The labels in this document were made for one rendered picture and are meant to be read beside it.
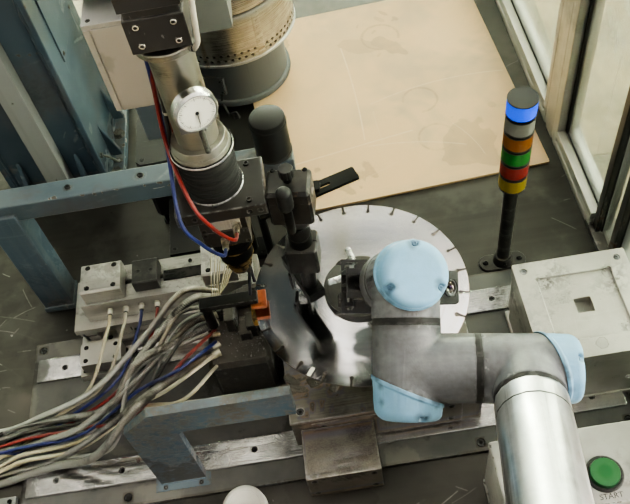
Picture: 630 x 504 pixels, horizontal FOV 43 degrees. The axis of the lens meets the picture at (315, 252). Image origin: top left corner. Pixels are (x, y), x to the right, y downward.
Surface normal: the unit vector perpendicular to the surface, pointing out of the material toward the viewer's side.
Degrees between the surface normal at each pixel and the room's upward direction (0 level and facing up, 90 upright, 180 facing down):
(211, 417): 90
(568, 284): 0
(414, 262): 32
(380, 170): 0
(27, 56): 90
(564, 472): 25
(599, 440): 0
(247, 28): 90
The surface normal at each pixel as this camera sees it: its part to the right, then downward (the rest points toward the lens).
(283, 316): -0.11, -0.58
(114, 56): 0.11, 0.80
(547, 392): 0.16, -0.81
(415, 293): 0.10, -0.12
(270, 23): 0.73, 0.50
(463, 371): -0.12, -0.04
